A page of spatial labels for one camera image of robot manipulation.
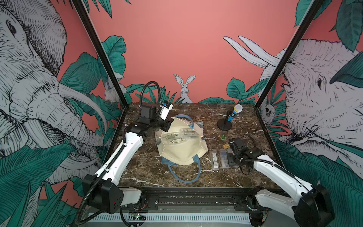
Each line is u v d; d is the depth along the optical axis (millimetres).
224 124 1069
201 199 758
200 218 701
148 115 572
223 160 904
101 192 383
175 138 954
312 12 707
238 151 636
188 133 951
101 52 863
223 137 1009
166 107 660
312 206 387
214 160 881
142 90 1133
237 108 885
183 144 951
